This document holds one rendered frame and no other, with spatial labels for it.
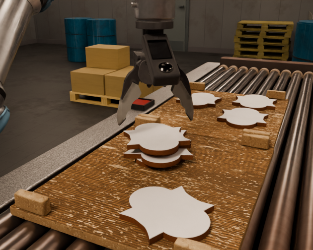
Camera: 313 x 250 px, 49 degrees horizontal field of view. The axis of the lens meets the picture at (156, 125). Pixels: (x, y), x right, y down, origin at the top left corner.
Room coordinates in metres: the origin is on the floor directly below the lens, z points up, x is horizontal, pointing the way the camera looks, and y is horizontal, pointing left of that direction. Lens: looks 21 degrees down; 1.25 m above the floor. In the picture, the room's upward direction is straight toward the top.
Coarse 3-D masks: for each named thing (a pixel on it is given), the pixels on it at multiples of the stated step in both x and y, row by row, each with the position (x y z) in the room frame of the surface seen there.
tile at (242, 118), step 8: (224, 112) 0.90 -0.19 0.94; (232, 112) 0.89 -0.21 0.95; (240, 112) 0.89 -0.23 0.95; (248, 112) 0.89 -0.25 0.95; (256, 112) 0.89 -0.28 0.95; (224, 120) 0.85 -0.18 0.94; (232, 120) 0.83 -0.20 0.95; (240, 120) 0.83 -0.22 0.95; (248, 120) 0.83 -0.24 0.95; (256, 120) 0.83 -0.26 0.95; (240, 128) 0.80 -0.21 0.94; (248, 128) 0.80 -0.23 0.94
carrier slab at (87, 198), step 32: (128, 128) 0.80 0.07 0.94; (96, 160) 0.62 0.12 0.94; (128, 160) 0.62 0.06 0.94; (192, 160) 0.62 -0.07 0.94; (224, 160) 0.62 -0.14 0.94; (256, 160) 0.62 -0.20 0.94; (64, 192) 0.50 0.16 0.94; (96, 192) 0.50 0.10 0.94; (128, 192) 0.50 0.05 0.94; (192, 192) 0.50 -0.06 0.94; (224, 192) 0.50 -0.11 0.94; (256, 192) 0.50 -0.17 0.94; (64, 224) 0.41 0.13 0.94; (96, 224) 0.41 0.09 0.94; (128, 224) 0.41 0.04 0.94; (224, 224) 0.41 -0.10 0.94
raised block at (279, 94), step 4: (268, 92) 1.07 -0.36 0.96; (272, 92) 1.07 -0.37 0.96; (276, 92) 1.06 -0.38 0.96; (280, 92) 1.06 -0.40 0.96; (284, 92) 1.05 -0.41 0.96; (268, 96) 1.07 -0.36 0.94; (272, 96) 1.07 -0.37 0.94; (276, 96) 1.06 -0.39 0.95; (280, 96) 1.05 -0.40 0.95; (284, 96) 1.05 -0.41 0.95
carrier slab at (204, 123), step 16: (224, 96) 1.09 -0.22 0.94; (160, 112) 0.93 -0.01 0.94; (176, 112) 0.93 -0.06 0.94; (208, 112) 0.93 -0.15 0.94; (272, 112) 0.93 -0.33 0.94; (192, 128) 0.80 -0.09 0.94; (208, 128) 0.80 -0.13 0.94; (224, 128) 0.80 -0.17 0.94; (256, 128) 0.80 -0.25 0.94; (272, 128) 0.80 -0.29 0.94; (272, 144) 0.70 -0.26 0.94
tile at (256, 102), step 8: (240, 96) 1.05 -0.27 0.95; (248, 96) 1.05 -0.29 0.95; (256, 96) 1.05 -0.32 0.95; (264, 96) 1.05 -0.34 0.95; (232, 104) 0.99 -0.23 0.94; (240, 104) 0.97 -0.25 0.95; (248, 104) 0.97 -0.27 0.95; (256, 104) 0.97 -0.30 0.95; (264, 104) 0.97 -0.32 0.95; (272, 104) 0.97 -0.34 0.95
